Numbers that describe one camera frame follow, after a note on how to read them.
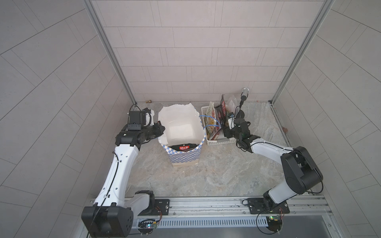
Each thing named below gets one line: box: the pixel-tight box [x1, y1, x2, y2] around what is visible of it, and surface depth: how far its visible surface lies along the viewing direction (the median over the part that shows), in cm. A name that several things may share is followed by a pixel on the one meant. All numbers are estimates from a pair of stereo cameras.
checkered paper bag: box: [157, 103, 207, 168], surface depth 79 cm
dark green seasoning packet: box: [168, 143, 200, 152], surface depth 69 cm
